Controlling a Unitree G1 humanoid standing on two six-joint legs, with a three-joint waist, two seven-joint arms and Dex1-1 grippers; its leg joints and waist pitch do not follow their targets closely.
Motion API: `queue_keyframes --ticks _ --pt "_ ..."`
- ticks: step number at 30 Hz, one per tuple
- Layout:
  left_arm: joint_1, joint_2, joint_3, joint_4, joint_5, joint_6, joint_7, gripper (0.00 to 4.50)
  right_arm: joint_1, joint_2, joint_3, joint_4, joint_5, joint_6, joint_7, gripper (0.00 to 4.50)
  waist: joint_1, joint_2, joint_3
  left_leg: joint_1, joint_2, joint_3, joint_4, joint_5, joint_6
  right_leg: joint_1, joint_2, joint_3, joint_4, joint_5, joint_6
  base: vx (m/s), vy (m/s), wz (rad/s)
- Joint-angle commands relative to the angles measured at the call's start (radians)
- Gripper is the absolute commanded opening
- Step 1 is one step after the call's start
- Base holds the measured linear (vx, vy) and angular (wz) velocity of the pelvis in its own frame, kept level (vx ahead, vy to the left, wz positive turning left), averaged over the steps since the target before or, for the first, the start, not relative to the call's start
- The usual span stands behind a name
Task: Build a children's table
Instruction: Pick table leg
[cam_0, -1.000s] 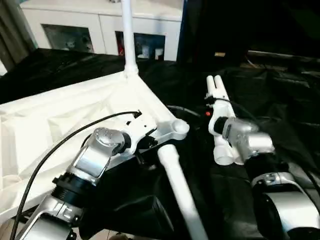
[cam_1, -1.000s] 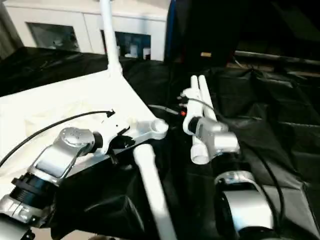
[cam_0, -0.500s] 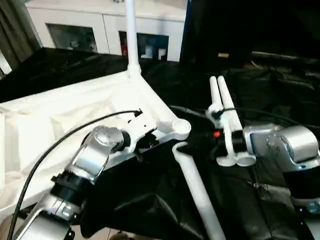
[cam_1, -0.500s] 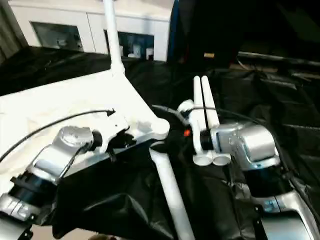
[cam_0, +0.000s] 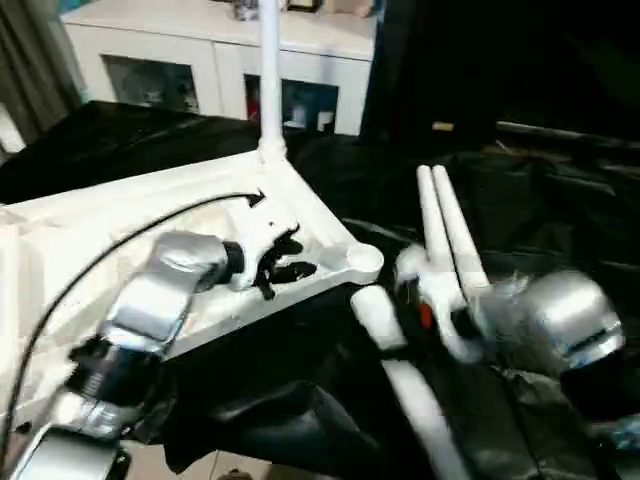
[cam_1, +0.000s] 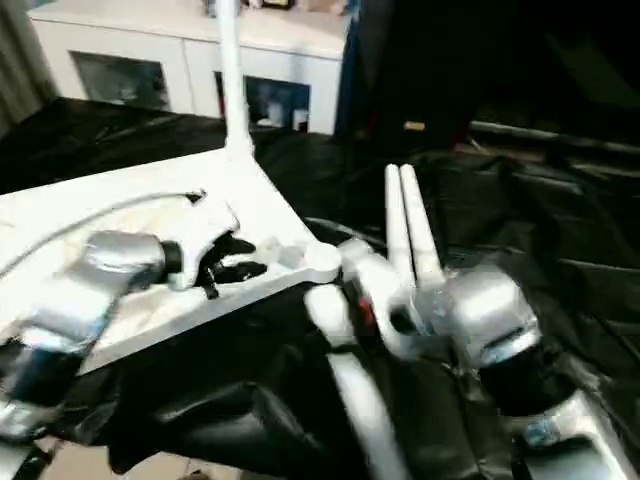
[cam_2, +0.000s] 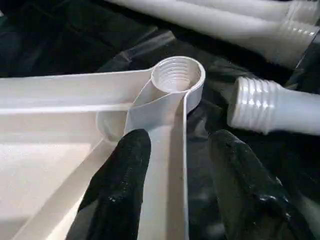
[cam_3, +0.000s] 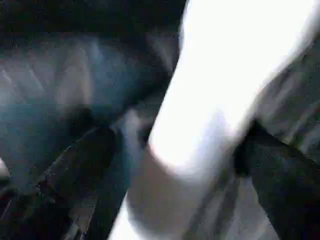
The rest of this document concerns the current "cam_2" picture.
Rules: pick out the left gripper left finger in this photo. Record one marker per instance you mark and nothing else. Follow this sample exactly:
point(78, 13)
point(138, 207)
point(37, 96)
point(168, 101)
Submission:
point(120, 190)

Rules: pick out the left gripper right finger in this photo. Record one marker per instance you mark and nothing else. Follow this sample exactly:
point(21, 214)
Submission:
point(255, 195)

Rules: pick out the white plastic table top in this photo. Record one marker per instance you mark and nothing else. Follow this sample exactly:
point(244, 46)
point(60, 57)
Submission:
point(75, 130)

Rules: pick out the black mat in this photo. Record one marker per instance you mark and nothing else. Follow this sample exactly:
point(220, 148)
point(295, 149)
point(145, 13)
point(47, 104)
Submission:
point(60, 40)

